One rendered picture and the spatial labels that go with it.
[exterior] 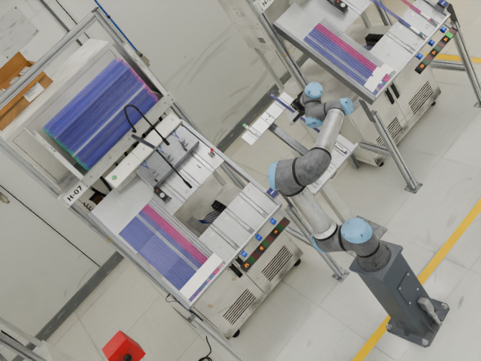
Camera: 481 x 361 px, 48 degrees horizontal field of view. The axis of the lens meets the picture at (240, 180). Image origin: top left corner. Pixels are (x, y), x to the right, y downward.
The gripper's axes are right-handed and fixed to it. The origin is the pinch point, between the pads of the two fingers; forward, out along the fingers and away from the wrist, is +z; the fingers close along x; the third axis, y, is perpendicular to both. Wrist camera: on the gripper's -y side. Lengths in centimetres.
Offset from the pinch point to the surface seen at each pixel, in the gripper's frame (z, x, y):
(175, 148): 15, 57, 30
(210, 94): 178, -19, 85
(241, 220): 13, 56, -20
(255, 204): 13, 45, -18
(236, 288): 62, 76, -47
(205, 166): 18, 51, 14
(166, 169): 14, 68, 24
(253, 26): 38, -29, 65
